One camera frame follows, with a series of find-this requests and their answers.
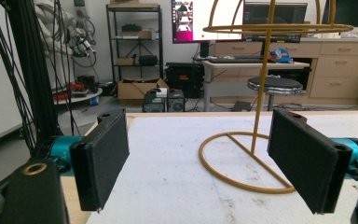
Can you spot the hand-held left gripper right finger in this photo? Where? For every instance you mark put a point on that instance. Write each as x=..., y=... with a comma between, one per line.
x=304, y=158

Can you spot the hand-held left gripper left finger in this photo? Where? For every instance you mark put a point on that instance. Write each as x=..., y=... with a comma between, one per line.
x=102, y=155

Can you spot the white round platform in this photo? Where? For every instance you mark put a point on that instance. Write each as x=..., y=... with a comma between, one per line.
x=80, y=97

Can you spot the open cardboard box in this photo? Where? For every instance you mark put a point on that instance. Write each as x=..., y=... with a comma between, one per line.
x=132, y=90

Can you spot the white table cover sheet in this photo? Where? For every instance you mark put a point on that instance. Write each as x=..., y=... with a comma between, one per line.
x=174, y=168

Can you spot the small black computer box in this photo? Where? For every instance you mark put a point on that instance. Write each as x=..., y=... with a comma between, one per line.
x=176, y=102
x=154, y=102

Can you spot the black round stool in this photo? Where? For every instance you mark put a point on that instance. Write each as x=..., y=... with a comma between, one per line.
x=279, y=84

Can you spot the wooden drawer cabinet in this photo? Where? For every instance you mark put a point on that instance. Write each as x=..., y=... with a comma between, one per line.
x=338, y=68

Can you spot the black equipment case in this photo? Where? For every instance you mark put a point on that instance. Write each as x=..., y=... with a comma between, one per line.
x=185, y=77

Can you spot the black metal shelf rack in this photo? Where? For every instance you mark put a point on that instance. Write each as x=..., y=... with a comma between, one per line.
x=136, y=46

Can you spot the white office desk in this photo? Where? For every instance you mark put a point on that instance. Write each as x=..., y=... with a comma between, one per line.
x=230, y=65

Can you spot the black keyboard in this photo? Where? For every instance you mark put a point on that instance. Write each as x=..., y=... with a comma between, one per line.
x=230, y=59

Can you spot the computer monitor with dark screen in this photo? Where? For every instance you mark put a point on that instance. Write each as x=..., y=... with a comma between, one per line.
x=287, y=14

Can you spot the computer monitor with bright screen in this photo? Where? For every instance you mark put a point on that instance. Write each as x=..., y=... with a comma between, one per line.
x=217, y=18

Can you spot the teal cylinder mount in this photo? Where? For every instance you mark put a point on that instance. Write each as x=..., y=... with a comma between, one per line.
x=352, y=152
x=63, y=148

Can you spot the large dark wall monitor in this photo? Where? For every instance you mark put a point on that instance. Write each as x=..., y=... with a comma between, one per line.
x=354, y=12

